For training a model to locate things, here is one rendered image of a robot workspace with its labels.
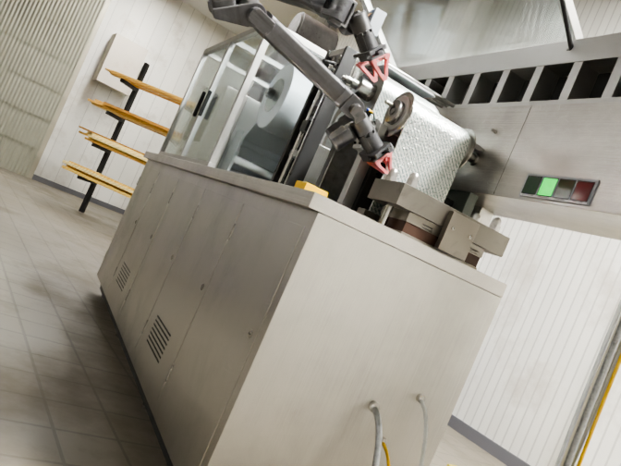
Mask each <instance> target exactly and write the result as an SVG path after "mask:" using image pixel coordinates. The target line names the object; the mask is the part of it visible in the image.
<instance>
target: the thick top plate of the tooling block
mask: <svg viewBox="0 0 621 466"><path fill-rule="evenodd" d="M368 198H370V199H372V200H374V201H376V202H378V203H380V204H382V205H387V204H391V205H393V206H394V208H398V209H402V210H406V211H410V212H412V213H414V214H416V215H419V216H421V217H423V218H424V219H426V220H428V221H430V222H432V223H434V224H435V225H437V226H439V227H443V226H444V222H445V220H446V218H447V216H448V214H449V212H450V211H454V212H456V213H458V214H460V215H463V216H465V217H466V218H467V219H469V220H471V221H473V222H475V223H477V224H479V225H480V227H479V230H478V232H477V234H476V236H475V239H474V240H473V242H472V243H474V244H476V245H478V246H480V247H482V248H484V249H485V251H484V252H486V253H490V254H492V255H496V256H499V257H503V255H504V252H505V249H506V246H507V244H508V242H509V240H510V238H508V237H506V236H505V235H503V234H501V233H499V232H497V231H495V230H493V229H491V228H490V227H487V226H485V225H484V224H482V223H480V222H478V221H476V220H475V219H473V218H471V217H469V216H467V215H464V214H462V213H461V212H459V211H458V210H456V209H454V208H452V207H450V206H448V205H446V204H445V203H443V202H440V201H438V200H436V199H434V198H433V197H432V196H430V195H428V194H426V193H424V192H422V191H420V190H417V189H416V188H414V187H412V186H410V185H408V184H407V183H404V182H398V181H392V180H386V179H380V178H376V179H375V180H374V182H373V184H372V187H371V190H370V193H369V195H368Z"/></svg>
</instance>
